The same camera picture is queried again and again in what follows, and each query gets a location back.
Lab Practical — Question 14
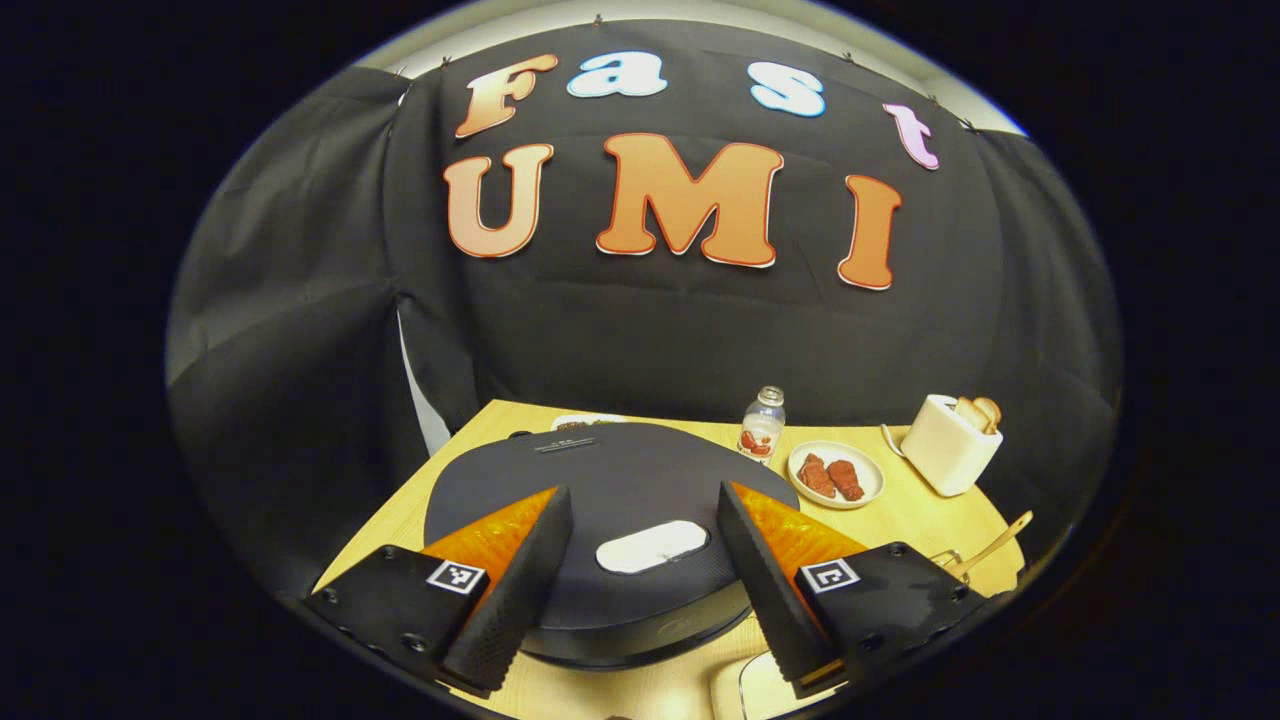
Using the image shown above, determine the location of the clear water bottle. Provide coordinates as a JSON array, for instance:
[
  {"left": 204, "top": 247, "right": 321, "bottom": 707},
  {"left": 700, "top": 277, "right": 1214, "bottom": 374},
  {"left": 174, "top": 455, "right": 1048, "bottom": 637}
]
[{"left": 738, "top": 386, "right": 787, "bottom": 463}]

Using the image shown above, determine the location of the black backdrop cloth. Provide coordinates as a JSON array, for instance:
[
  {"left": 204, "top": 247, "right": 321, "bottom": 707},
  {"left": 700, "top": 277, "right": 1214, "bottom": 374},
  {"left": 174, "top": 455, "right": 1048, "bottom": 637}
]
[{"left": 168, "top": 20, "right": 1121, "bottom": 591}]

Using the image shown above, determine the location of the white toaster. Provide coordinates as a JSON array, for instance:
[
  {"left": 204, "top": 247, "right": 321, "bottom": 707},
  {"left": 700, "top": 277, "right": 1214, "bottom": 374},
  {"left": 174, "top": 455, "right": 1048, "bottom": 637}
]
[{"left": 900, "top": 394, "right": 1003, "bottom": 498}]

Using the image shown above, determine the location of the white round plate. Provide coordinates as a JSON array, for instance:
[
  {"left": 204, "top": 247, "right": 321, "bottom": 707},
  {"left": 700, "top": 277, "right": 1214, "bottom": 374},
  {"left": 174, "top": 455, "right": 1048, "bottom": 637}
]
[{"left": 788, "top": 441, "right": 886, "bottom": 511}]

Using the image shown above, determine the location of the wire chopstick holder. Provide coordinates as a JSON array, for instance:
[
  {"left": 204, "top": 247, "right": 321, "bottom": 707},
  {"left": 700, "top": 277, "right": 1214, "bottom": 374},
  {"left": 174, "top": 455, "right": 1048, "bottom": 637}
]
[{"left": 925, "top": 548, "right": 989, "bottom": 593}]

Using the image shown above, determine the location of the wooden spoon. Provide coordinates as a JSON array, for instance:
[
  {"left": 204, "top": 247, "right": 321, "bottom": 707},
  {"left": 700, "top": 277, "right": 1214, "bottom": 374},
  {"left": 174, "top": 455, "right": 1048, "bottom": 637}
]
[{"left": 945, "top": 511, "right": 1034, "bottom": 583}]

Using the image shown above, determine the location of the black and silver rice cooker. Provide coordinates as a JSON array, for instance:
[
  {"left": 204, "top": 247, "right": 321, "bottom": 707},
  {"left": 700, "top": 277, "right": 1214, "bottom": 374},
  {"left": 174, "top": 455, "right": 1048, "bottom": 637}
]
[{"left": 424, "top": 420, "right": 801, "bottom": 671}]

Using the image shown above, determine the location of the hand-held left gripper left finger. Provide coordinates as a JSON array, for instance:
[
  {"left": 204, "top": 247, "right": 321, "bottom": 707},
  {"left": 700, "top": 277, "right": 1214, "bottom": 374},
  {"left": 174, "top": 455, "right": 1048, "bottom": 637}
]
[{"left": 305, "top": 486, "right": 573, "bottom": 699}]

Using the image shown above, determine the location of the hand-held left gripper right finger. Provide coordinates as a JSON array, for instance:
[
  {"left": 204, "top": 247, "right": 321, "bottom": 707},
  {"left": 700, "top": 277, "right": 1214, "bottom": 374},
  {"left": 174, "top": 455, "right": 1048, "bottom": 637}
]
[{"left": 717, "top": 482, "right": 991, "bottom": 699}]

